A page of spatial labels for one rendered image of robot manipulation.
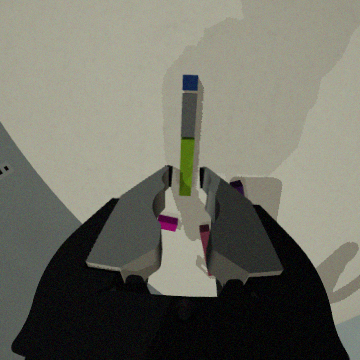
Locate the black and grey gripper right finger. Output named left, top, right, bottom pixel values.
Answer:
left=199, top=167, right=350, bottom=360

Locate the dark purple rod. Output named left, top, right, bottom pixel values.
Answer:
left=229, top=180, right=244, bottom=195

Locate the grey rod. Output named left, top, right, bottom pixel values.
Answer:
left=181, top=93, right=197, bottom=137

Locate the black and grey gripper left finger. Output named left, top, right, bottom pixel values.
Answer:
left=11, top=165, right=173, bottom=357

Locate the small magenta block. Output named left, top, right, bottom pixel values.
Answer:
left=158, top=215, right=178, bottom=232

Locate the lime green rectangular bar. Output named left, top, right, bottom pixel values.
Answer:
left=179, top=137, right=195, bottom=196

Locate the pink rod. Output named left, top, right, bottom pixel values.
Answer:
left=199, top=224, right=212, bottom=276

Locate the small blue cube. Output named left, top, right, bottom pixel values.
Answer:
left=182, top=75, right=198, bottom=91

